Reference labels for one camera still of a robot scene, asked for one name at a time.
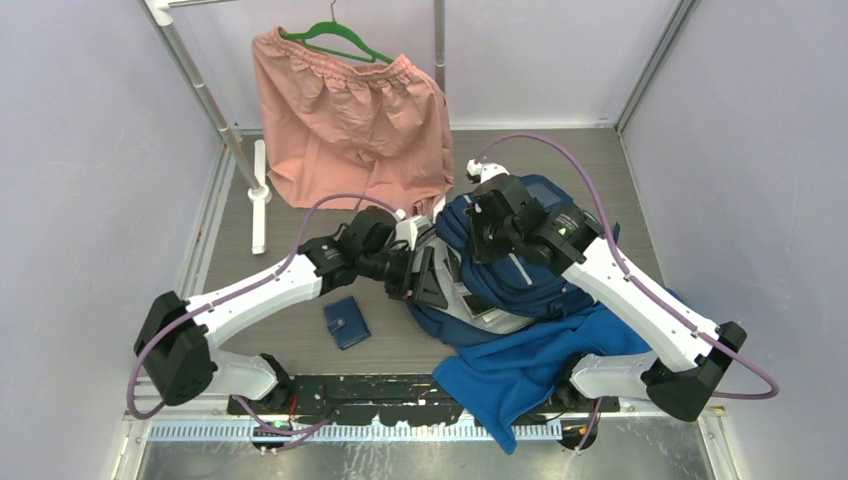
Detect grey magazine stack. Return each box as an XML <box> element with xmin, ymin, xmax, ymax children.
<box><xmin>421</xmin><ymin>230</ymin><xmax>533</xmax><ymax>335</ymax></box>

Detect metal clothes rack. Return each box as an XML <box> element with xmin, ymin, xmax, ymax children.
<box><xmin>139</xmin><ymin>0</ymin><xmax>449</xmax><ymax>256</ymax></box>

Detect small blue wallet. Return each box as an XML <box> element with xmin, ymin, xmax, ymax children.
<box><xmin>323</xmin><ymin>296</ymin><xmax>371</xmax><ymax>351</ymax></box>

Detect blue cloth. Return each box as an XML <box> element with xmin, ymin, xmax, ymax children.
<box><xmin>432</xmin><ymin>303</ymin><xmax>650</xmax><ymax>455</ymax></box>

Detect navy blue backpack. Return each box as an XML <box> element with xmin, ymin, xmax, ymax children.
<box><xmin>407</xmin><ymin>192</ymin><xmax>595</xmax><ymax>348</ymax></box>

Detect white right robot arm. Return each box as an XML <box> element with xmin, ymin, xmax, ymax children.
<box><xmin>466</xmin><ymin>161</ymin><xmax>747</xmax><ymax>422</ymax></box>

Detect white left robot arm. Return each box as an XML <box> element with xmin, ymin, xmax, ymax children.
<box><xmin>134</xmin><ymin>207</ymin><xmax>451</xmax><ymax>413</ymax></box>

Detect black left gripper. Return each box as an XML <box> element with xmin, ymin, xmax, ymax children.
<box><xmin>359</xmin><ymin>244</ymin><xmax>447</xmax><ymax>310</ymax></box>

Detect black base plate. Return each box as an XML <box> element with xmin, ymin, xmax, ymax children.
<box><xmin>227</xmin><ymin>374</ymin><xmax>621</xmax><ymax>429</ymax></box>

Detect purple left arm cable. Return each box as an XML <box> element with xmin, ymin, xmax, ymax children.
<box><xmin>125</xmin><ymin>193</ymin><xmax>405</xmax><ymax>455</ymax></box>

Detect pink shorts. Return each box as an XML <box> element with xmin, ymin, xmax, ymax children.
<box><xmin>252</xmin><ymin>27</ymin><xmax>455</xmax><ymax>215</ymax></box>

